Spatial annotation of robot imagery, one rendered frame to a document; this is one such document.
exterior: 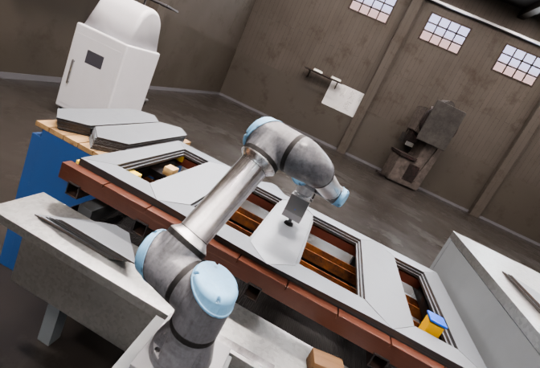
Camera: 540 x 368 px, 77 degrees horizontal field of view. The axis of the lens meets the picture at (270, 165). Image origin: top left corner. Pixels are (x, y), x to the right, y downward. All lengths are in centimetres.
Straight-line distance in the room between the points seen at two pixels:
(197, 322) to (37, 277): 91
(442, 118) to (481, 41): 296
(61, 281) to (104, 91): 307
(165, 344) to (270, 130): 56
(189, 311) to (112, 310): 67
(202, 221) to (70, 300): 80
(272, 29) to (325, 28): 174
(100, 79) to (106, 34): 50
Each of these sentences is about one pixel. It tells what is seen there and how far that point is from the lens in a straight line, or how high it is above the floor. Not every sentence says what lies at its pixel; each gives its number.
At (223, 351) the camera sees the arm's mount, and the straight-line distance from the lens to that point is 101.
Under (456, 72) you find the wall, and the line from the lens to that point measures 1224.
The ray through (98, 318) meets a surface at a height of 36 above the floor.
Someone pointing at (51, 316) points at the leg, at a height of 14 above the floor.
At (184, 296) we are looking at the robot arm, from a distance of 80.
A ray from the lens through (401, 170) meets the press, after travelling 1088.
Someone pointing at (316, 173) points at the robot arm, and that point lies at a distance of 89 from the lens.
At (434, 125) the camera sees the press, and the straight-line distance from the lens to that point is 1059.
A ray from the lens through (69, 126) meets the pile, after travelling 182.
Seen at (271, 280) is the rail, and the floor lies 82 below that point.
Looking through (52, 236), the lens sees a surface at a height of 68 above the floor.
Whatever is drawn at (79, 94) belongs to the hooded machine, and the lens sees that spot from 452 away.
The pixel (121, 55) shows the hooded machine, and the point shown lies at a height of 91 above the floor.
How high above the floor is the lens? 141
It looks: 14 degrees down
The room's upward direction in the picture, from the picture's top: 25 degrees clockwise
